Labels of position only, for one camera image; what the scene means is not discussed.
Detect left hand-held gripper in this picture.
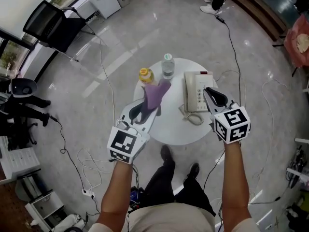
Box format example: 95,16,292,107
107,99,162,165

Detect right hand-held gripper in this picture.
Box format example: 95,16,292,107
202,87,251,145

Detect purple cloth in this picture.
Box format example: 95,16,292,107
144,79,172,117

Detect white corded desk telephone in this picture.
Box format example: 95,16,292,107
183,71,214,113

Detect beige telephone handset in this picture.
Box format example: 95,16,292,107
184,72,197,112

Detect person's right forearm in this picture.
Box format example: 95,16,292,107
221,140,252,223

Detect person's left forearm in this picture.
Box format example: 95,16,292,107
100,159,135,227

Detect round white table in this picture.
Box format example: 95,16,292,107
133,58,219,146

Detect yellow juice bottle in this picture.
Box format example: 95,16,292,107
138,67,159,86

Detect person's left black shoe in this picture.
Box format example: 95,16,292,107
160,144,176,164

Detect person's black shoe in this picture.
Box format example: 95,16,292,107
187,162,200,178
160,144,176,164

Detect clear water bottle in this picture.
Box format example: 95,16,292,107
161,53,175,80

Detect person's black trousers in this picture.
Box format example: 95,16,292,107
142,163,217,217

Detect person's right black shoe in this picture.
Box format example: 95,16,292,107
187,162,200,178

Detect pink armchair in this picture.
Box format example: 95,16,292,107
283,14,309,69

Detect white power strip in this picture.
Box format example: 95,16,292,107
82,188,96,199

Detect dark wooden step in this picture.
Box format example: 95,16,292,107
225,0,288,42

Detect beige round cushion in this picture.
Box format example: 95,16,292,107
296,33,309,53

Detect person's beige shirt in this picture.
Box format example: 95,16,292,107
88,203,260,232

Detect white water dispenser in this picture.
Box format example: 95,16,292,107
83,0,121,19

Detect black mesh office chair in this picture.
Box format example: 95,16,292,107
22,0,96,62

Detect black swivel chair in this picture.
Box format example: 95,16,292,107
0,110,38,152

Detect white drawer cabinet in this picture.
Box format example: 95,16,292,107
0,135,41,186

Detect small white shelf unit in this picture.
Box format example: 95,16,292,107
25,191,65,229

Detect white floor cable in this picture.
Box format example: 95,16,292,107
251,78,276,200

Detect long black cable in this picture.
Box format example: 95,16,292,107
218,20,242,120

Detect long white cable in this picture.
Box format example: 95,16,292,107
77,40,116,193

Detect thin black cable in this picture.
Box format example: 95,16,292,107
49,115,85,190

